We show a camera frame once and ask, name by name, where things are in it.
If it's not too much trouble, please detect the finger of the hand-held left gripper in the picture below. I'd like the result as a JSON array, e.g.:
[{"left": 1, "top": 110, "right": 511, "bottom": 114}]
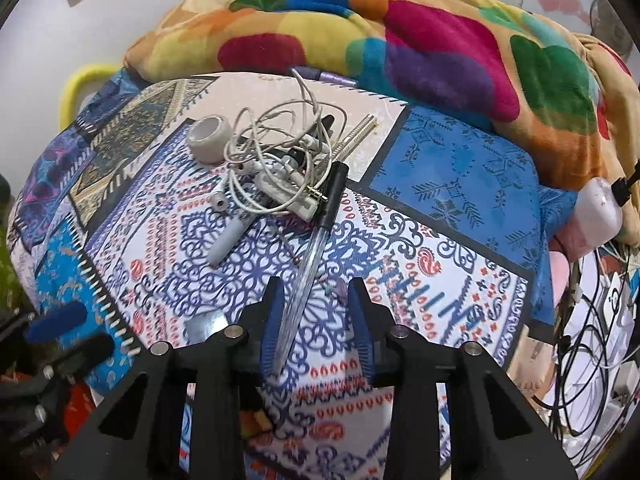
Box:
[
  {"left": 54, "top": 334, "right": 116, "bottom": 377},
  {"left": 27, "top": 301, "right": 88, "bottom": 343}
]

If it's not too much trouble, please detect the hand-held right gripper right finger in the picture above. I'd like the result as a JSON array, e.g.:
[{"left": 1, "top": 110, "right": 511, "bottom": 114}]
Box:
[{"left": 347, "top": 276, "right": 581, "bottom": 480}]

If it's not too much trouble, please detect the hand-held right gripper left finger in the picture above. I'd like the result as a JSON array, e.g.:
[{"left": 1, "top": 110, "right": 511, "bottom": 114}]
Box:
[{"left": 50, "top": 276, "right": 286, "bottom": 480}]

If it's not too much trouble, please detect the clear ballpoint pen black cap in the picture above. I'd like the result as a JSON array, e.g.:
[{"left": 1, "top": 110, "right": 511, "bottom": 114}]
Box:
[{"left": 270, "top": 162, "right": 351, "bottom": 378}]

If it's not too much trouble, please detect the grey white marker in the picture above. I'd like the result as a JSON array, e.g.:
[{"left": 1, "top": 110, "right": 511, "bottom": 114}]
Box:
[{"left": 209, "top": 219, "right": 248, "bottom": 268}]

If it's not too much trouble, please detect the blue patterned bedsheet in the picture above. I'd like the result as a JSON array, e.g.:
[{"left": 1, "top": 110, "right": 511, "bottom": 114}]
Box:
[{"left": 7, "top": 72, "right": 558, "bottom": 480}]

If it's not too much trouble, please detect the white tape roll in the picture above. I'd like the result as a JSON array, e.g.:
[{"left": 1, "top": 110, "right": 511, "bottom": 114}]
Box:
[{"left": 186, "top": 116, "right": 232, "bottom": 163}]

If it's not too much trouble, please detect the white ribbed plastic strip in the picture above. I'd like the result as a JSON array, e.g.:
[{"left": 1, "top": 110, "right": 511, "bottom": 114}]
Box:
[{"left": 330, "top": 115, "right": 376, "bottom": 161}]

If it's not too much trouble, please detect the black marker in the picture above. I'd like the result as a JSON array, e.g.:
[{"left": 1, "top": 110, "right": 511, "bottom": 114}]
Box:
[{"left": 300, "top": 114, "right": 337, "bottom": 151}]

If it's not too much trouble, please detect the purple pen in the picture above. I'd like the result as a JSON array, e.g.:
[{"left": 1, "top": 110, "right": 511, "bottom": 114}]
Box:
[{"left": 295, "top": 66, "right": 358, "bottom": 86}]

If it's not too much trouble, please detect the pink white plastic device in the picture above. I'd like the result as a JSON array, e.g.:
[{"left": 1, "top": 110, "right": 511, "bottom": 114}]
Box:
[{"left": 560, "top": 177, "right": 626, "bottom": 256}]

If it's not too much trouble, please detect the colourful fleece blanket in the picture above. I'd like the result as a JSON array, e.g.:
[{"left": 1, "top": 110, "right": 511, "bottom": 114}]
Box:
[{"left": 122, "top": 0, "right": 636, "bottom": 191}]

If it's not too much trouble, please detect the black plug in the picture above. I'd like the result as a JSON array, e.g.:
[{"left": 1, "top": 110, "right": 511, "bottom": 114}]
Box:
[{"left": 612, "top": 162, "right": 640, "bottom": 206}]

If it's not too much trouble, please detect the white standing fan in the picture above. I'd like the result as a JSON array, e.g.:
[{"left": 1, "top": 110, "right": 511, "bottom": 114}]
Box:
[{"left": 590, "top": 0, "right": 636, "bottom": 56}]

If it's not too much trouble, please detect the tangled white earphone cable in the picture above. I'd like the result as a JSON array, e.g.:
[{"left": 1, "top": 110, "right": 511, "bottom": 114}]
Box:
[{"left": 220, "top": 67, "right": 341, "bottom": 221}]

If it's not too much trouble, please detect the tangle of black white cables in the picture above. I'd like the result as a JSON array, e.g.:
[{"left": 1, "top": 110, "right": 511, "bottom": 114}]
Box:
[{"left": 550, "top": 240, "right": 640, "bottom": 466}]

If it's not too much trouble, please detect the yellow tube frame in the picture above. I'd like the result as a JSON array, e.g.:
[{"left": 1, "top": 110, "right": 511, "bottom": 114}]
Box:
[{"left": 59, "top": 62, "right": 123, "bottom": 131}]

